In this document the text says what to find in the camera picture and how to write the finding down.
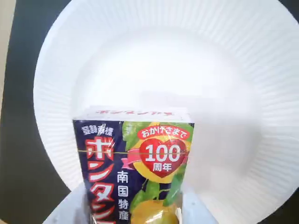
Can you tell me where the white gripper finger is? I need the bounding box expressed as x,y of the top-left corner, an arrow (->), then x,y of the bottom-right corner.
180,189 -> 220,224
43,183 -> 91,224

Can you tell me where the Japanese pomelo candy box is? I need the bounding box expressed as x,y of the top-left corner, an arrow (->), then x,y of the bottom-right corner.
72,105 -> 195,224

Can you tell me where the dark grey textured mat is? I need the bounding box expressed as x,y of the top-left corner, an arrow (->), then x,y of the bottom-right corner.
0,0 -> 299,224

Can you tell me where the white paper plate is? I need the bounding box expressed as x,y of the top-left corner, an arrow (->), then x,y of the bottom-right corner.
33,0 -> 299,221

